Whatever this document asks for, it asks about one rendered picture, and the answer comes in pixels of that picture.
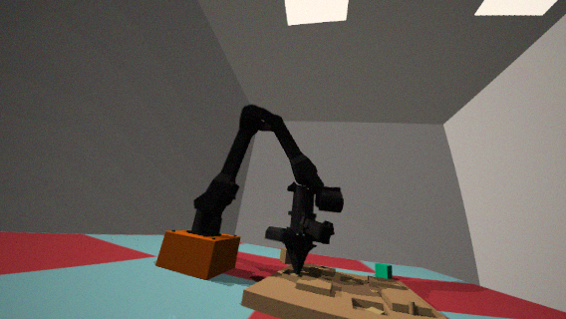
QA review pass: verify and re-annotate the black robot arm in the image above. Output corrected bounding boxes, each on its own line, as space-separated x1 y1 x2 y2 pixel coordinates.
186 105 344 241

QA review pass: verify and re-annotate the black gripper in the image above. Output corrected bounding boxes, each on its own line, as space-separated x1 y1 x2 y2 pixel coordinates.
264 207 330 274

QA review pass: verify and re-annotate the small green block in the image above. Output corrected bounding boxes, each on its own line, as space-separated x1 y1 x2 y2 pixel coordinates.
375 263 393 279

